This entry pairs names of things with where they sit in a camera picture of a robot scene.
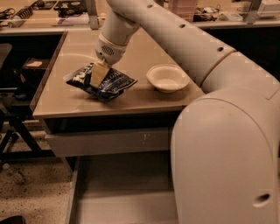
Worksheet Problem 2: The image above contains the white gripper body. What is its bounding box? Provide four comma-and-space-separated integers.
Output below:
95, 32, 128, 65

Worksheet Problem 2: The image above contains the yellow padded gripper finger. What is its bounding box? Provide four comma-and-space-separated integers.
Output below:
90, 59, 110, 88

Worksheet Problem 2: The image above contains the blue chip bag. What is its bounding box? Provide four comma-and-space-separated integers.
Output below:
63, 63, 137, 102

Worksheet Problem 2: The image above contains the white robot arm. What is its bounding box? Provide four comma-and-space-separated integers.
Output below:
96, 0, 280, 224

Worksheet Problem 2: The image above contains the closed top drawer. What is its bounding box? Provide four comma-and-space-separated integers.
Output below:
45, 128, 170, 158

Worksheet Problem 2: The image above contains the grey drawer cabinet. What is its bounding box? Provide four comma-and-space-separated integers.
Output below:
30, 26, 205, 224

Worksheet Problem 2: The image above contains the open middle drawer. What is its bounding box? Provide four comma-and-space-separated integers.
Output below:
66, 150, 179, 224

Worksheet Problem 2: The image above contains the white paper bowl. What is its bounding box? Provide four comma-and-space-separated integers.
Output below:
146, 64, 190, 94

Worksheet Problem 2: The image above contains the pink plastic basket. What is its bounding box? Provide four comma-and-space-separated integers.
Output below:
168, 0, 198, 22

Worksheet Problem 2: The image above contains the black folding stand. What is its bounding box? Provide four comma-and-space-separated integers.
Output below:
0, 96, 54, 161

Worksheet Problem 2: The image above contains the clear plastic bottle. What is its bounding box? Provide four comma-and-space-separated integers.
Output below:
2, 164, 25, 185

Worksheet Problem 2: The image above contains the white box on bench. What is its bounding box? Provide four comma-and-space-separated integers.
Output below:
257, 0, 280, 18

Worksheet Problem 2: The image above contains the coiled black cable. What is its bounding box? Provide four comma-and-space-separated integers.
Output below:
8, 5, 35, 29

